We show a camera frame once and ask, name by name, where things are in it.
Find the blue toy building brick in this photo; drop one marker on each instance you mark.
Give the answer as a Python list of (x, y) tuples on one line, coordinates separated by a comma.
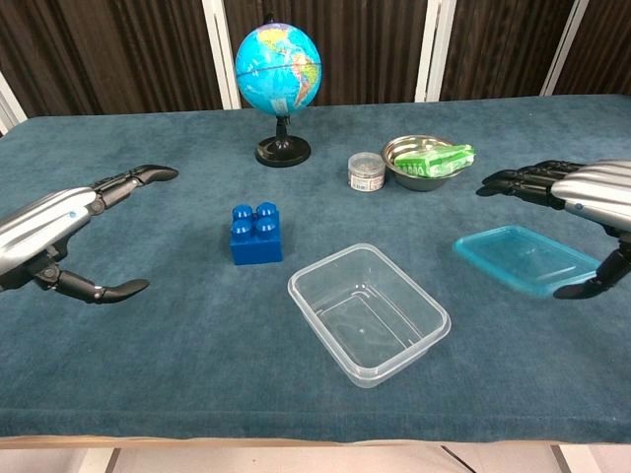
[(254, 241)]

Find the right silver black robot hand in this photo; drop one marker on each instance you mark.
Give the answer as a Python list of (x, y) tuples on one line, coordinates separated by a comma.
[(596, 192)]

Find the white partition post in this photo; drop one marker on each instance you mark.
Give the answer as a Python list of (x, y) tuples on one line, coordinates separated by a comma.
[(564, 47), (11, 106), (222, 54), (436, 49)]

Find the teal plastic lid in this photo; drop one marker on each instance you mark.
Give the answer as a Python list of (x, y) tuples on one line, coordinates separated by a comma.
[(522, 256)]

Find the stainless steel bowl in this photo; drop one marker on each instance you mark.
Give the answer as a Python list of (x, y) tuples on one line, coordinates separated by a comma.
[(419, 180)]

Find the blue desk globe black stand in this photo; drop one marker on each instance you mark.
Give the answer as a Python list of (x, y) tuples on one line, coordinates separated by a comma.
[(278, 69)]

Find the clear plastic container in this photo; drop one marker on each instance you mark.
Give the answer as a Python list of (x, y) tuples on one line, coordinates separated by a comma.
[(365, 315)]

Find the clear round jar of pins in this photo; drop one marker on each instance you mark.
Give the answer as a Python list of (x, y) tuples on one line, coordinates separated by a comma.
[(366, 172)]

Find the green wet wipes pack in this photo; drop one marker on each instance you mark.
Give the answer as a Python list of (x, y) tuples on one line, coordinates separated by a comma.
[(439, 160)]

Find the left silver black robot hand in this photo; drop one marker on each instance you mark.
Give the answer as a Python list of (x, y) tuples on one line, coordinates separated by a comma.
[(39, 226)]

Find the blue table cloth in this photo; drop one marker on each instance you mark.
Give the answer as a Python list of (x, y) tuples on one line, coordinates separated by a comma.
[(172, 345)]

